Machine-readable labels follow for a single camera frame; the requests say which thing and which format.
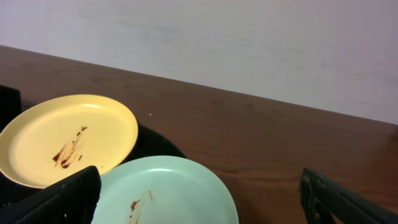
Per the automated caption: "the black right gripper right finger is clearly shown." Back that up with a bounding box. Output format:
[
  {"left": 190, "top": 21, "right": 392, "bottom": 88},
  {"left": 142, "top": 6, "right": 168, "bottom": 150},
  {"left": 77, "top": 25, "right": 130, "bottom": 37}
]
[{"left": 299, "top": 168, "right": 397, "bottom": 224}]

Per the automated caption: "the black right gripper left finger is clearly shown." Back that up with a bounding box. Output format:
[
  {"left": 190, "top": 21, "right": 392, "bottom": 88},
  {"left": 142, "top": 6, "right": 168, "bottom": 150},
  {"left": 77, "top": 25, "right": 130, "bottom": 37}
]
[{"left": 1, "top": 166, "right": 101, "bottom": 223}]

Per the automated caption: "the yellow plate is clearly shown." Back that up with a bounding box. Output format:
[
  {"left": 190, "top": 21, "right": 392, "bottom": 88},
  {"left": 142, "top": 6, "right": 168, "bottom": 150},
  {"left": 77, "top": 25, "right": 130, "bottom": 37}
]
[{"left": 1, "top": 95, "right": 139, "bottom": 189}]

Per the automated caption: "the mint green plate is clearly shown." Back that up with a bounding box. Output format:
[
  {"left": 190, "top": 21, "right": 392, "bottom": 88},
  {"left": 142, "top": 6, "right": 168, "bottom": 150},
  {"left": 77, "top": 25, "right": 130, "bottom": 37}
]
[{"left": 92, "top": 156, "right": 239, "bottom": 224}]

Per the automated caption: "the round black tray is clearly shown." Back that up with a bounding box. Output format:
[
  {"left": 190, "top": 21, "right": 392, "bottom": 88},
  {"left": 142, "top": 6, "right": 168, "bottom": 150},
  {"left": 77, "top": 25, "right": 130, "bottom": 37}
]
[{"left": 1, "top": 85, "right": 185, "bottom": 208}]

